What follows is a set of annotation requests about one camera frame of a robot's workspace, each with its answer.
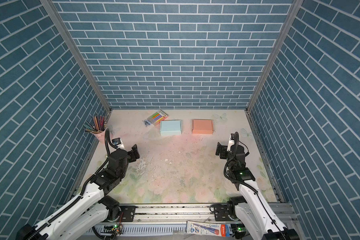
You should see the pink cardboard box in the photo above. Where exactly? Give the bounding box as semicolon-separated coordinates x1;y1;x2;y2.
192;119;213;135

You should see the aluminium corner post left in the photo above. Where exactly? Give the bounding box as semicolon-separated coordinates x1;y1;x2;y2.
40;0;112;115

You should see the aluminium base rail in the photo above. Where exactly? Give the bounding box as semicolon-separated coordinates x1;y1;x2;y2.
47;203;300;240

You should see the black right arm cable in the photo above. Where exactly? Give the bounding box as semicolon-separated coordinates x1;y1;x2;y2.
223;131;288;240

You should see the aluminium corner post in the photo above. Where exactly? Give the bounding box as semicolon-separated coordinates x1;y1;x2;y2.
40;0;112;115
246;0;303;114

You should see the coloured marker pack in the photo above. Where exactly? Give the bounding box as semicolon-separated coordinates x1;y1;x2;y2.
147;110;169;126

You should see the coloured pencils bundle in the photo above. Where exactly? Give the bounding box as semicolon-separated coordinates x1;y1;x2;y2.
83;116;106;134

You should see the light blue paper box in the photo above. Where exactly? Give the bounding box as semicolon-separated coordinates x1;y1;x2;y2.
160;120;181;136

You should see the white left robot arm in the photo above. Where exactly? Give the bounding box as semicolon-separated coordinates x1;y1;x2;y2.
16;145;140;240

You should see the aluminium corner post right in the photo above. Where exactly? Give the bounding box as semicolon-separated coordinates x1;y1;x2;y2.
246;0;303;114

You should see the toothpaste style flat box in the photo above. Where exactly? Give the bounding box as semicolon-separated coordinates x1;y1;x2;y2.
186;221;231;237

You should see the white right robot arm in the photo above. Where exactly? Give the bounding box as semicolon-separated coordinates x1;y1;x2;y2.
216;142;300;240

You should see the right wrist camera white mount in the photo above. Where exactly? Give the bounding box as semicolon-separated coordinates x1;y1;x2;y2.
227;134;235;152

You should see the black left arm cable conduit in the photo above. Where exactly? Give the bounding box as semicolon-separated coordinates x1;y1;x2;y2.
26;128;121;240

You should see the left electronics board with wires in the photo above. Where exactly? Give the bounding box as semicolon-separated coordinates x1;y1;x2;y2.
100;225;123;240

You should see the pink pencil cup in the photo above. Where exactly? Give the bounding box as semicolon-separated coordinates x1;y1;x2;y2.
93;131;106;144

